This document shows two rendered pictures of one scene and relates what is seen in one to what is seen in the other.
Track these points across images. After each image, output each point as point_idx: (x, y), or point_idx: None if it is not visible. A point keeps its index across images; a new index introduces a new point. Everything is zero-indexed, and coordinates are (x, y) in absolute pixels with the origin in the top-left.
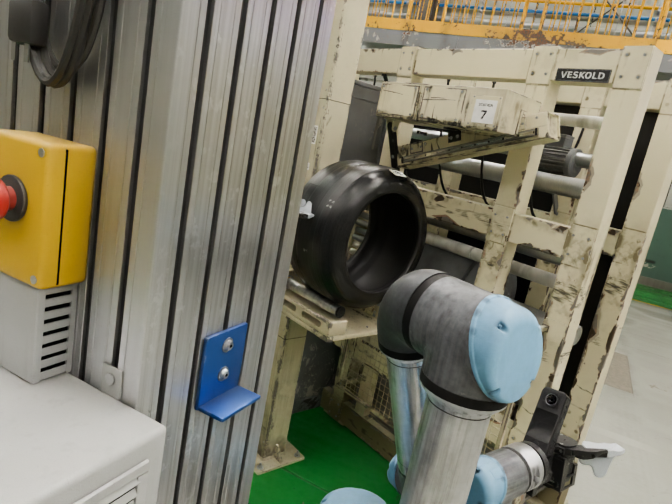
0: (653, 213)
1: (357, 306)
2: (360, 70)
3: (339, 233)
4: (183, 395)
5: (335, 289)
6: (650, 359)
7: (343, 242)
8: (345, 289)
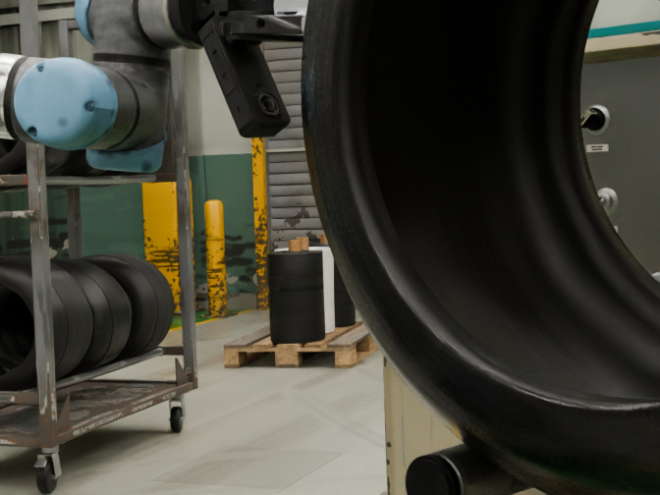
0: None
1: (551, 486)
2: None
3: (305, 53)
4: None
5: (383, 350)
6: None
7: (324, 93)
8: (399, 350)
